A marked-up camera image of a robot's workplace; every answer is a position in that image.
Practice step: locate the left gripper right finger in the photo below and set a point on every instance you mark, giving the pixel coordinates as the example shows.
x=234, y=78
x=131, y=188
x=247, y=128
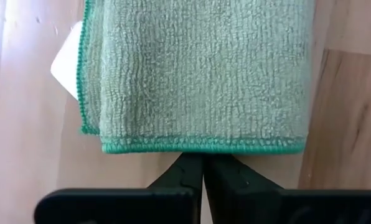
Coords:
x=235, y=186

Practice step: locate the light green microfiber towel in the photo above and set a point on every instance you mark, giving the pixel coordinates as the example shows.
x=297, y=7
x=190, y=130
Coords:
x=204, y=77

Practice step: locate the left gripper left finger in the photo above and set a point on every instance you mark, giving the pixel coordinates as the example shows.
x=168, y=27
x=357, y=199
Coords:
x=188, y=177

